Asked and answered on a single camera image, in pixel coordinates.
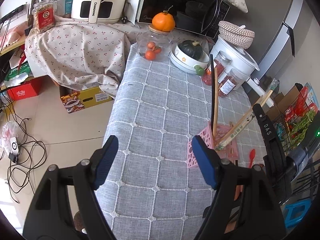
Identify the red gift box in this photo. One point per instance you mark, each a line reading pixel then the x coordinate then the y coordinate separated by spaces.
pixel 26 90

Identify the short jar of red berries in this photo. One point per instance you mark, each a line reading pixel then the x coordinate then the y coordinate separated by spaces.
pixel 231 80

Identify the grey checked tablecloth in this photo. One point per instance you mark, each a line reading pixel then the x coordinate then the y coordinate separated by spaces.
pixel 150 193

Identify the glass jar with tangerines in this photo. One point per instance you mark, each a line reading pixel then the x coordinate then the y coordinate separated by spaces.
pixel 154 44

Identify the tall jar of red berries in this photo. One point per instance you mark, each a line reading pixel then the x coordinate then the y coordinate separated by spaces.
pixel 219 64

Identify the yellow printed cardboard box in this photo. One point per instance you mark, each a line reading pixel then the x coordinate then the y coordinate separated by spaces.
pixel 74 101

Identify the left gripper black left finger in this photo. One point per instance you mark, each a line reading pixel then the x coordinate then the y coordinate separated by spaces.
pixel 50 216

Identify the dark green pumpkin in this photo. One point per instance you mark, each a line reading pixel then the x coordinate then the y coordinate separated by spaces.
pixel 191 48

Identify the large orange fruit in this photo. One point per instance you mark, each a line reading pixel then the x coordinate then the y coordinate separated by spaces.
pixel 164 21

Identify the disposable chopsticks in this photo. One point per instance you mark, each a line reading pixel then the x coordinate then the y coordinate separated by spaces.
pixel 246 119

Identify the grey refrigerator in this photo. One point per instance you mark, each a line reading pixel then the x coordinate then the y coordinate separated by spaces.
pixel 272 21

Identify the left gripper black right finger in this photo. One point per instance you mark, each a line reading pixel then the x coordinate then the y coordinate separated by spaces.
pixel 244 205

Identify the pink plastic basket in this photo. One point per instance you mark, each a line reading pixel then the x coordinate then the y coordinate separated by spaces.
pixel 230 151

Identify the green vegetable bunch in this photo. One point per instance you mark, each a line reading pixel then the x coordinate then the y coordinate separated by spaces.
pixel 299 130

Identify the woven rattan basket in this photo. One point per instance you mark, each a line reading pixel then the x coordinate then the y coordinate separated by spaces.
pixel 236 35

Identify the green lime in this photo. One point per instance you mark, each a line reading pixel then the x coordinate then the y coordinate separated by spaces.
pixel 199 70

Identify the black microwave oven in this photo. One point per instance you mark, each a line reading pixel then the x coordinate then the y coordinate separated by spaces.
pixel 196 16

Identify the white pot with handle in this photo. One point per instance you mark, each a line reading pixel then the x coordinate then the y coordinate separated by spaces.
pixel 242 65

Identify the black chopstick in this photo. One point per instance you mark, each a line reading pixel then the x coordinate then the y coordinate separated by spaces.
pixel 213 91

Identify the red plastic spoon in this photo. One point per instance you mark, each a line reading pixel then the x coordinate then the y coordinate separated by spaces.
pixel 251 157

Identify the black wire rack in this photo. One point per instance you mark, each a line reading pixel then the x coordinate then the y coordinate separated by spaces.
pixel 292 115

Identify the blue plastic stool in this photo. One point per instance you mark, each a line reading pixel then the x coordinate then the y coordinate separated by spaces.
pixel 295 212

